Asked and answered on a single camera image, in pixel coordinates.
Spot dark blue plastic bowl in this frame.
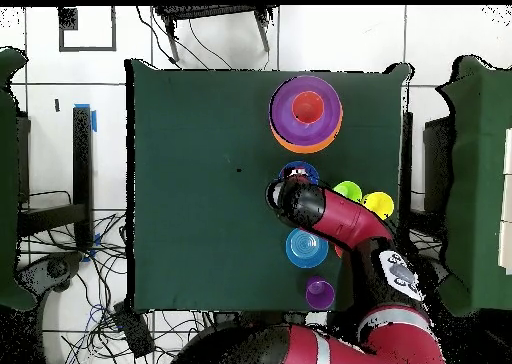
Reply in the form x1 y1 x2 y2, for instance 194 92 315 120
277 160 321 187

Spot large yellow plastic bowl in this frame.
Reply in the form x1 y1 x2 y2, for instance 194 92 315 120
270 117 344 156

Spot purple plastic bowl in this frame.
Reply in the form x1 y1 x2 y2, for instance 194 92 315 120
268 74 344 147

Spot red plastic cup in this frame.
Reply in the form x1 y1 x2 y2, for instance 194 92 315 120
290 90 326 125

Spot light blue plastic bowl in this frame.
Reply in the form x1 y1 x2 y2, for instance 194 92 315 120
284 227 330 270

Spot green plastic cup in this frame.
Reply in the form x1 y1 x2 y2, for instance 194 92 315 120
332 180 364 204

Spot yellow plastic cup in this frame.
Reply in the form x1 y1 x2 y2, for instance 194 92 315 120
361 190 396 221

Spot dark green tablecloth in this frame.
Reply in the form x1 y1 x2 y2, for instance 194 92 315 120
124 58 413 315

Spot purple plastic cup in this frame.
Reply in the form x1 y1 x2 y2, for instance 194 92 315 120
305 275 336 312

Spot green cloth side table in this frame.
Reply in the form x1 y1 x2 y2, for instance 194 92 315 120
0 47 39 311
437 55 512 317

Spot black metal stool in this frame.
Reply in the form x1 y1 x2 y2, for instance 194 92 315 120
153 5 277 65

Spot blue tape strip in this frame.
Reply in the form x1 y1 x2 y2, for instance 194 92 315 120
74 102 98 134

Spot white boxes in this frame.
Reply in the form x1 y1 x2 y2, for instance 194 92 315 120
497 127 512 275

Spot black power strip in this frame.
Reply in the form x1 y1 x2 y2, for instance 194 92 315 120
113 301 156 359

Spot black chair base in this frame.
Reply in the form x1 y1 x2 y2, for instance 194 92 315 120
15 251 85 297

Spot black table frame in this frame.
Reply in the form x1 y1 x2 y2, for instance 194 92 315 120
400 111 414 229
17 106 94 250

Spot tangle of floor cables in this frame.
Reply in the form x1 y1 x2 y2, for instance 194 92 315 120
17 189 209 364

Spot black square floor frame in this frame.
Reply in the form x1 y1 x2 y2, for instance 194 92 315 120
58 6 118 53

